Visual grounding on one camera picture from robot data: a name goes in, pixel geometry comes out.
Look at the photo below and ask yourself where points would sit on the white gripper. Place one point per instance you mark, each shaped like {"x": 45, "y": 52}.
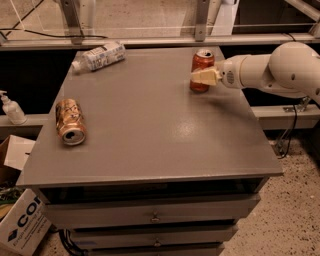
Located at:
{"x": 228, "y": 74}

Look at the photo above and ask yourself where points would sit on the red coke can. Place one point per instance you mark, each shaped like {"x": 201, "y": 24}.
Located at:
{"x": 203, "y": 58}

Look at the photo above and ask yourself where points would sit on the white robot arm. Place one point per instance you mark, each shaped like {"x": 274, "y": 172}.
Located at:
{"x": 292, "y": 70}

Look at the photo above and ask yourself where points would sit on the clear plastic water bottle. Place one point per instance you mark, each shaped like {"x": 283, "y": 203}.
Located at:
{"x": 100, "y": 57}

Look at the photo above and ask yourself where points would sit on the gold crushed soda can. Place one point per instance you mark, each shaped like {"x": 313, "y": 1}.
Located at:
{"x": 70, "y": 122}

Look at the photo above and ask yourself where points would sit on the white pump dispenser bottle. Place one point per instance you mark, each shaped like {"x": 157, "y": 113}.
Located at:
{"x": 12, "y": 110}

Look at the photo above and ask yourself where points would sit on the grey drawer cabinet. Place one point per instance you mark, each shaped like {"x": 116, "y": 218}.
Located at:
{"x": 152, "y": 145}

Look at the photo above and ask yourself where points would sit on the white cardboard box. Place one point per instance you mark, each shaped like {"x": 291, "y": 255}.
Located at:
{"x": 23, "y": 227}

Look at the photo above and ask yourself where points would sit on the top drawer metal handle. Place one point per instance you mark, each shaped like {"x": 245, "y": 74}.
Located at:
{"x": 155, "y": 218}

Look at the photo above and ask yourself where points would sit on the drawer metal handle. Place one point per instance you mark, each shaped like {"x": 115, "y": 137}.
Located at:
{"x": 155, "y": 218}
{"x": 157, "y": 243}

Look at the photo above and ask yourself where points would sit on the middle drawer metal handle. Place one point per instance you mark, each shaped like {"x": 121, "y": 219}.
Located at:
{"x": 157, "y": 243}

